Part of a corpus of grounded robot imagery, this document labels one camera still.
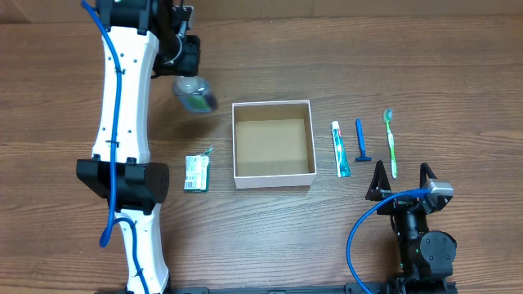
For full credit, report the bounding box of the white cardboard box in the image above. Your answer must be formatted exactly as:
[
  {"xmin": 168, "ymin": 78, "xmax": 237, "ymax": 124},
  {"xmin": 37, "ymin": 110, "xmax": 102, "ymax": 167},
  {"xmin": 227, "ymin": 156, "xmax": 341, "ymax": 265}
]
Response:
[{"xmin": 231, "ymin": 100, "xmax": 317, "ymax": 189}]

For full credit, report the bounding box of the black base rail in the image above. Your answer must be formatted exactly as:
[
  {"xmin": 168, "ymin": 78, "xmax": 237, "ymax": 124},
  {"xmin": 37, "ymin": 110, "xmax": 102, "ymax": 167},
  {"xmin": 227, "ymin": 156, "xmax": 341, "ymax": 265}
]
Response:
[{"xmin": 96, "ymin": 281, "xmax": 458, "ymax": 294}]

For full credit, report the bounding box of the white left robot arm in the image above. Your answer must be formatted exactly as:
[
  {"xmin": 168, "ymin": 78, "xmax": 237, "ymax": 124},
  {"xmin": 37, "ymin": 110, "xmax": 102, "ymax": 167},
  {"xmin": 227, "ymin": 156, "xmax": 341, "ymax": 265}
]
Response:
[{"xmin": 76, "ymin": 0, "xmax": 200, "ymax": 293}]

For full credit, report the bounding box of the clear soap dispenser bottle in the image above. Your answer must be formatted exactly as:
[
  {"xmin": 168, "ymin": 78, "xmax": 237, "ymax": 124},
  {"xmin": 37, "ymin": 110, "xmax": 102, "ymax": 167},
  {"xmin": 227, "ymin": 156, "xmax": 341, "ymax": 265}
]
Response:
[{"xmin": 172, "ymin": 76, "xmax": 217, "ymax": 113}]

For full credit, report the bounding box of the green toothbrush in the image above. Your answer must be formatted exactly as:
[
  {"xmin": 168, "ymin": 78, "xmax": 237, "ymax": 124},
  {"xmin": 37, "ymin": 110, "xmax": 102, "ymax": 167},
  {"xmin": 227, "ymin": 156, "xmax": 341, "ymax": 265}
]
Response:
[{"xmin": 383, "ymin": 109, "xmax": 397, "ymax": 179}]

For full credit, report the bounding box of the toothpaste tube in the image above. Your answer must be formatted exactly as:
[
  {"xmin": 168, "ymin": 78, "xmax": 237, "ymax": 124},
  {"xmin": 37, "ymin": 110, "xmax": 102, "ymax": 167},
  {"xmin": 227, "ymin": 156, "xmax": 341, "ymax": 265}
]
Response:
[{"xmin": 331, "ymin": 121, "xmax": 351, "ymax": 178}]

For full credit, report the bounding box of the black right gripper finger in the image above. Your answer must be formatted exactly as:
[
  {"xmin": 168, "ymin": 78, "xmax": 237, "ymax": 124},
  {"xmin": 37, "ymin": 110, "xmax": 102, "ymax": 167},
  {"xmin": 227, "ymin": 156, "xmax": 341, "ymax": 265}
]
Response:
[
  {"xmin": 365, "ymin": 160, "xmax": 391, "ymax": 201},
  {"xmin": 419, "ymin": 163, "xmax": 436, "ymax": 184}
]

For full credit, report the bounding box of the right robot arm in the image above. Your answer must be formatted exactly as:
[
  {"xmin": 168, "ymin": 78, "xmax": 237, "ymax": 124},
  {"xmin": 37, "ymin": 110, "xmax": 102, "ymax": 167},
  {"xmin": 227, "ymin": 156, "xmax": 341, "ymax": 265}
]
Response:
[{"xmin": 365, "ymin": 161, "xmax": 458, "ymax": 293}]

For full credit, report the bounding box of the green soap packet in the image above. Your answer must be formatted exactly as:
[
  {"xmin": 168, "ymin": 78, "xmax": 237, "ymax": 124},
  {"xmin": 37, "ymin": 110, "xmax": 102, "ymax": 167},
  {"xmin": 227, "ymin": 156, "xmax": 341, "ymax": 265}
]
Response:
[{"xmin": 183, "ymin": 145, "xmax": 214, "ymax": 193}]

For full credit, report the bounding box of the blue disposable razor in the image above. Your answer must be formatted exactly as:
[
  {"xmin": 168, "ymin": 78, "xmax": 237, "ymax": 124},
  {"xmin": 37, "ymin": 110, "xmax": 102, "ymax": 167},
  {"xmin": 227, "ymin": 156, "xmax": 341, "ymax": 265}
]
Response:
[{"xmin": 355, "ymin": 118, "xmax": 372, "ymax": 162}]

